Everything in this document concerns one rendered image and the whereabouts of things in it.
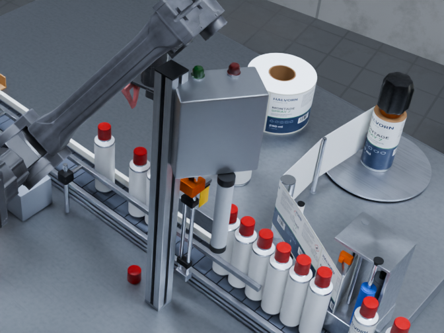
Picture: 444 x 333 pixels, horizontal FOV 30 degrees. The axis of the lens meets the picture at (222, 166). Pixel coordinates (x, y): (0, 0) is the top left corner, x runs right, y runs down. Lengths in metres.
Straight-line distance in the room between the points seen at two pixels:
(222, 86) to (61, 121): 0.33
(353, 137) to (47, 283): 0.88
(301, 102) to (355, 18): 2.25
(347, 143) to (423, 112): 1.90
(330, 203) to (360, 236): 0.45
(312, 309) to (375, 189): 0.55
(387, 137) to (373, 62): 2.17
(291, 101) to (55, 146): 1.06
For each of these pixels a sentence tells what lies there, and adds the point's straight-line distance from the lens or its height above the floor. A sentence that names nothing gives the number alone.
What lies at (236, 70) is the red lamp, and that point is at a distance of 1.56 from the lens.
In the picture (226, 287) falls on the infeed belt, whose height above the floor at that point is 0.88.
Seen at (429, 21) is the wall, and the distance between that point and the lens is 4.42.
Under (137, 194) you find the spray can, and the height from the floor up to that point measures 0.96.
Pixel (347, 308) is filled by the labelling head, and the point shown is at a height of 0.94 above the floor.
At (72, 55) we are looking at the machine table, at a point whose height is 0.83.
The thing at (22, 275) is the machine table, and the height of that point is 0.83.
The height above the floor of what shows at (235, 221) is 1.05.
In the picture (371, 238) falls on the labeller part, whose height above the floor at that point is 1.14.
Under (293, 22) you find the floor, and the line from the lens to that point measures 4.59.
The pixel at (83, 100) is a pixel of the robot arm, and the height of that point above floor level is 1.56.
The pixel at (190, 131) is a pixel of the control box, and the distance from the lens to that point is 1.54.
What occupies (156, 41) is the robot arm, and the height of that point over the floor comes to 1.67.
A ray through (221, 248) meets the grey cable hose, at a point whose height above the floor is 1.09.
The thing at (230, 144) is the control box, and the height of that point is 1.36.
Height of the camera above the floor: 2.38
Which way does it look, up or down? 42 degrees down
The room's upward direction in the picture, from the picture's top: 7 degrees clockwise
